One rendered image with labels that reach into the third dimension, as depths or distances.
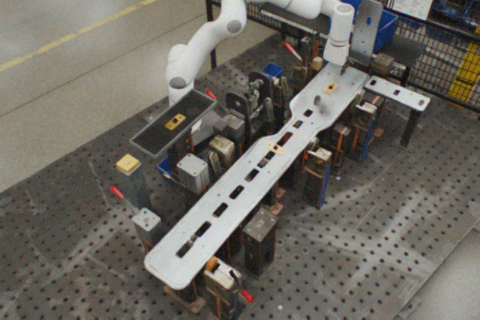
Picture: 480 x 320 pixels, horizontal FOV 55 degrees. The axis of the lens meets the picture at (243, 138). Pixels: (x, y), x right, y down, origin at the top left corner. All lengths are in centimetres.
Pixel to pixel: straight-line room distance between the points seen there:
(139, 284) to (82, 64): 256
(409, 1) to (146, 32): 259
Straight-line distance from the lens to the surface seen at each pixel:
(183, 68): 202
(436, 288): 289
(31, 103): 397
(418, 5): 249
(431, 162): 245
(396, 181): 231
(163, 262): 168
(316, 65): 229
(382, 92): 227
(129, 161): 176
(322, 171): 193
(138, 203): 190
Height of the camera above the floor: 248
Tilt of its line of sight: 48 degrees down
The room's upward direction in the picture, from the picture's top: 1 degrees counter-clockwise
